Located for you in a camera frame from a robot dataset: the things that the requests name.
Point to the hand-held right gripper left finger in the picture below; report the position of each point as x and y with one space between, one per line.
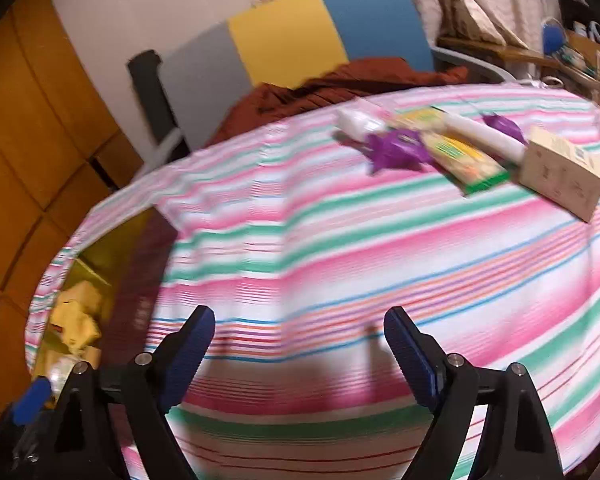
195 345

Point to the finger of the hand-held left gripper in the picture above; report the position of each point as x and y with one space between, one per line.
30 400

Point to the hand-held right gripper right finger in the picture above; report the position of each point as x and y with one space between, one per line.
410 355

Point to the yellow snack packet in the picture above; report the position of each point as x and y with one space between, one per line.
85 292
422 119
77 330

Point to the green-edged noodle packet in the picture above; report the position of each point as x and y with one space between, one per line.
465 162

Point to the large purple packet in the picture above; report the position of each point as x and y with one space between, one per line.
395 152

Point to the long white tube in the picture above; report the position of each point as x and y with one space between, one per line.
485 135

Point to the beige carton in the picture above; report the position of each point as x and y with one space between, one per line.
560 175

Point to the pale pink roll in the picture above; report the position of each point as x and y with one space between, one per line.
355 121

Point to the small purple packet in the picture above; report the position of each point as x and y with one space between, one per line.
502 126

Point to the pink green striped tablecloth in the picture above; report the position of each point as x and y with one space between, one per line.
330 260

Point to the orange wooden wardrobe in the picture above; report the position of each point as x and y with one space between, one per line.
40 135

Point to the maroon jacket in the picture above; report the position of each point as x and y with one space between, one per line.
290 100

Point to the wooden side table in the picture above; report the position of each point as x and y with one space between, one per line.
490 50

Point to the grey yellow blue chair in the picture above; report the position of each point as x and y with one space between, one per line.
280 40

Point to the brown cardboard box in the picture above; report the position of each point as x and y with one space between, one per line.
582 55

